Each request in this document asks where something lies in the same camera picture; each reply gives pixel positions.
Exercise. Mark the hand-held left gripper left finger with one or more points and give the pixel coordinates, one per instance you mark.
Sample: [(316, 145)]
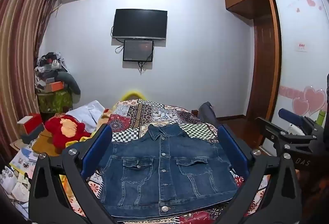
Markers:
[(98, 148)]

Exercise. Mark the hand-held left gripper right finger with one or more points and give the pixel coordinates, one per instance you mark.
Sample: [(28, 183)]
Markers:
[(232, 148)]

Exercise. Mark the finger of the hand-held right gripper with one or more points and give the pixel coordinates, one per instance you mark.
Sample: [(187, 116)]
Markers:
[(272, 132), (290, 114)]

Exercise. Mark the blue denim jacket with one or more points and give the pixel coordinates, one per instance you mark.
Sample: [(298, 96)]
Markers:
[(164, 175)]

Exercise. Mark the green bottle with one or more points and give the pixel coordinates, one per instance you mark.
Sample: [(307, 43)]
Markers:
[(320, 118)]

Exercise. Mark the peach fleece blanket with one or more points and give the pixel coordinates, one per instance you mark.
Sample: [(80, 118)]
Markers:
[(106, 114)]

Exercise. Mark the white door with heart stickers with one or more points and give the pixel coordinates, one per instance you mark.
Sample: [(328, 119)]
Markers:
[(298, 80)]

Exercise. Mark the white cloth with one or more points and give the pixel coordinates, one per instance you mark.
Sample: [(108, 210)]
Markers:
[(86, 113)]

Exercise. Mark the red plush toy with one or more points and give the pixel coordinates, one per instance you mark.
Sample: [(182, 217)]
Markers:
[(59, 130)]

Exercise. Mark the wooden wardrobe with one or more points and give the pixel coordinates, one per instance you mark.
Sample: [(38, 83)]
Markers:
[(264, 59)]

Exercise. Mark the yellow plastic chair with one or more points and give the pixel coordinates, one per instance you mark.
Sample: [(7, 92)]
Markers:
[(132, 92)]

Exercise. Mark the patchwork printed bedspread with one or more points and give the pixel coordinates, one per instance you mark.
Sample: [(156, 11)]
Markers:
[(154, 113)]

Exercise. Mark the dark grey box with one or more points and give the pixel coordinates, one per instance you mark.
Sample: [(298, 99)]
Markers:
[(32, 134)]

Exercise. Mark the grey neck pillow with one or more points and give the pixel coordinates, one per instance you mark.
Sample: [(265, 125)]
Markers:
[(72, 82)]

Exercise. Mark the red box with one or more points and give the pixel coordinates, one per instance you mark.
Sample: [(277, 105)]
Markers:
[(29, 122)]

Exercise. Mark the orange box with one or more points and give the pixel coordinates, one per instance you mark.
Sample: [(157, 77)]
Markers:
[(55, 86)]

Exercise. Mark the pile of papers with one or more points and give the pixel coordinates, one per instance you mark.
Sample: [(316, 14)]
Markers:
[(18, 172)]

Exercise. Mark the pile of clutter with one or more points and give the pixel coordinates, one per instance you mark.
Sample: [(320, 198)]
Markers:
[(48, 62)]

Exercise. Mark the small black monitor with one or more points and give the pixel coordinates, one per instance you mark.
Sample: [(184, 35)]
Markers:
[(138, 49)]

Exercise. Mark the striped brown curtain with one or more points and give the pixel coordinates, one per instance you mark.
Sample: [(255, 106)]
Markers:
[(18, 41)]

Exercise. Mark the black wall television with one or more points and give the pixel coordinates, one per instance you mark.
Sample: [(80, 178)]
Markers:
[(140, 24)]

